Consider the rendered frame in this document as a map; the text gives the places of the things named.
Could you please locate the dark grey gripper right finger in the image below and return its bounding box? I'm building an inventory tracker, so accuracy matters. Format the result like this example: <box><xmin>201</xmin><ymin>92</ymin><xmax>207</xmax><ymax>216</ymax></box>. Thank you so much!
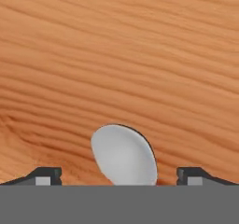
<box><xmin>176</xmin><ymin>166</ymin><xmax>239</xmax><ymax>187</ymax></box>

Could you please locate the grey metal spoon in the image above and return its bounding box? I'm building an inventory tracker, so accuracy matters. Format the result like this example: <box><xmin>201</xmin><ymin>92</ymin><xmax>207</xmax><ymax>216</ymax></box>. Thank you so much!
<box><xmin>90</xmin><ymin>123</ymin><xmax>159</xmax><ymax>187</ymax></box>

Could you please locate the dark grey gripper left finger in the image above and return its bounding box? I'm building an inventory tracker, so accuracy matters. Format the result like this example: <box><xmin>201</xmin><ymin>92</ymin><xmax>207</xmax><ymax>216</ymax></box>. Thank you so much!
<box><xmin>0</xmin><ymin>166</ymin><xmax>63</xmax><ymax>187</ymax></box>

